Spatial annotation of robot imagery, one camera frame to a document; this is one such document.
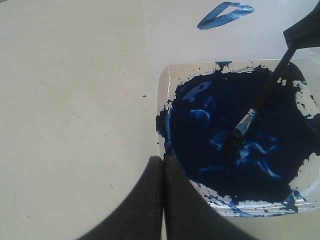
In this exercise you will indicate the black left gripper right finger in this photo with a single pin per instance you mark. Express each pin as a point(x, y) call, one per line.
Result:
point(187, 215)

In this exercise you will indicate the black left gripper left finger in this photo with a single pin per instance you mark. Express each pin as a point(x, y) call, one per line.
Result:
point(140, 215)

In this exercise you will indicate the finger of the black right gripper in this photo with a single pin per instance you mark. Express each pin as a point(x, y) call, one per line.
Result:
point(306, 32)

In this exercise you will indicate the black paintbrush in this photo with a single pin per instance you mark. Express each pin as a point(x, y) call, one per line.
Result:
point(234, 140)

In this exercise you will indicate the white square paint plate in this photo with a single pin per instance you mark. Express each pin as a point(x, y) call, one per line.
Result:
point(249, 144)

